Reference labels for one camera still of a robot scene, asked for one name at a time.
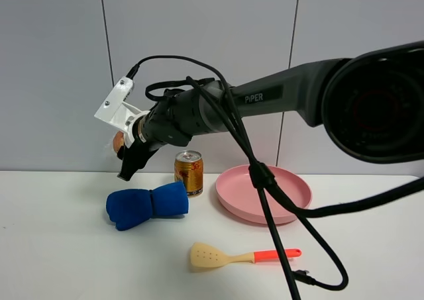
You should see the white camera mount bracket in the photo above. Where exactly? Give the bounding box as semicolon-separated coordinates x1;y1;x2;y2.
94;77;149;148

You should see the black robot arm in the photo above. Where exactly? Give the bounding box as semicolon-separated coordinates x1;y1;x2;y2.
118;42;423;181

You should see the rolled blue towel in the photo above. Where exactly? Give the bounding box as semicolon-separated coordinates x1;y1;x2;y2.
105;181;189;231

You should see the gold drink can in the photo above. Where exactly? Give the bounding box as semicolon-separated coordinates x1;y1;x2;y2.
174;150;203;197

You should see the raspberry muffin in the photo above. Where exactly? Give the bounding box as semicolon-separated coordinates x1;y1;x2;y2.
105;131;125;154

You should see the beige spatula orange handle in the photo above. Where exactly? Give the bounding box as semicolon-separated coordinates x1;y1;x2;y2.
189;242;303;274

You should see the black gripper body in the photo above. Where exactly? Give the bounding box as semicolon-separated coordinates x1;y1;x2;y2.
116;121;166;166

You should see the pink round plate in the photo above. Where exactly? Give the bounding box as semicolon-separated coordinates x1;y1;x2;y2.
215;165;312;225

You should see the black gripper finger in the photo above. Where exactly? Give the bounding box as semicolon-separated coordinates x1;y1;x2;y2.
118;155;146;181

